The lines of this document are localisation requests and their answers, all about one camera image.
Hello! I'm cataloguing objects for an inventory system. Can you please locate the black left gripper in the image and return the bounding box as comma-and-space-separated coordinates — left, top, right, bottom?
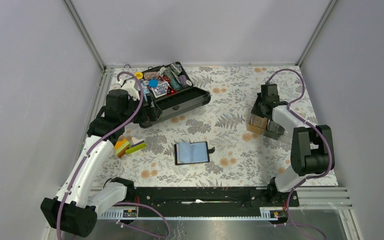
121, 92, 162, 125

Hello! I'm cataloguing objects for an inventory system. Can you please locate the black card holder wallet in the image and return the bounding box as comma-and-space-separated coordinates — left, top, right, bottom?
174, 141, 216, 166

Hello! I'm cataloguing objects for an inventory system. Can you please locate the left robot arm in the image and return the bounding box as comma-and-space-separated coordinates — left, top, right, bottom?
40, 76, 145, 240

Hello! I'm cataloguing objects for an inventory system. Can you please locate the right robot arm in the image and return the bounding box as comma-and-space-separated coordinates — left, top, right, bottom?
251, 83, 335, 206

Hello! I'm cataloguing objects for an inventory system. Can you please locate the blue playing card deck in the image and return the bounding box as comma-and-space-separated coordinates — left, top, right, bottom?
151, 82, 170, 98

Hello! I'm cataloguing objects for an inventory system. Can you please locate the smoky grey transparent card box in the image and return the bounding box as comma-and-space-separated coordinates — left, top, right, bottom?
263, 120, 285, 140

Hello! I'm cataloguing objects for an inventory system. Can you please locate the green purple toy block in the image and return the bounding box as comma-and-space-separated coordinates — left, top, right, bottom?
125, 137, 147, 155

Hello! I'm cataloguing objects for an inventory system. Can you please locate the blue round dealer chip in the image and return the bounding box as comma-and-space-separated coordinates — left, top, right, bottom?
148, 78, 159, 88

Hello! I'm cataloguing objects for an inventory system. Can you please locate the red triangular dealer button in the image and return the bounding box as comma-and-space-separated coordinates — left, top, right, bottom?
166, 86, 178, 96

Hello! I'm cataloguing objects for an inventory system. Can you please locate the black poker chip case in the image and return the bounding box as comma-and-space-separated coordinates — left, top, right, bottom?
140, 61, 211, 125

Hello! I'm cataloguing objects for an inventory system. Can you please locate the yellow round chip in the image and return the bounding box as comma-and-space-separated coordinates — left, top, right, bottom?
134, 71, 144, 80

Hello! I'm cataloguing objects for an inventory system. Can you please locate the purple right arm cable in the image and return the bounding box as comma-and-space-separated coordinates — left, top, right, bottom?
266, 68, 336, 240

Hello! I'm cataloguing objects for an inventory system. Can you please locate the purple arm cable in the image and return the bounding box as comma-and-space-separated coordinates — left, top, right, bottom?
266, 68, 336, 240
55, 71, 172, 240

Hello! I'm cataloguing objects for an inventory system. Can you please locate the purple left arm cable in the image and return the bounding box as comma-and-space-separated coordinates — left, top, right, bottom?
55, 71, 172, 240

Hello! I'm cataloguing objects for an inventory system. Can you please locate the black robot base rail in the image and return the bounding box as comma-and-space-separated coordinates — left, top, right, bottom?
124, 186, 300, 208

